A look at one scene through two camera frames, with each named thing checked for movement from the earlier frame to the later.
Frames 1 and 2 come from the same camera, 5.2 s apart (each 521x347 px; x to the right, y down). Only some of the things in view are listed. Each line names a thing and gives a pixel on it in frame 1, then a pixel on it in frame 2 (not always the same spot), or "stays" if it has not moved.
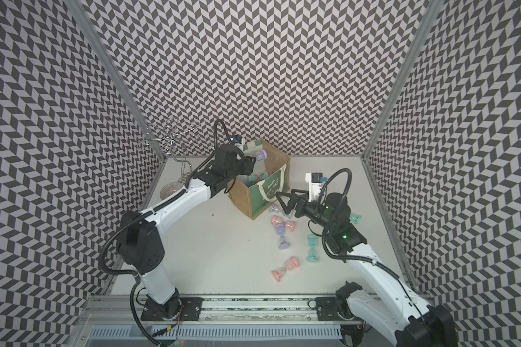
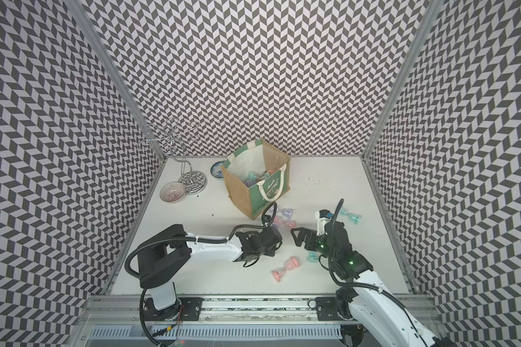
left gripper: [248, 165] to [272, 251]
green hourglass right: [312, 240] stays
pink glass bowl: [170, 188] stays
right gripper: [287, 210] to [312, 236]
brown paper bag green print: [270, 177] stays
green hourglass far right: [355, 217] stays
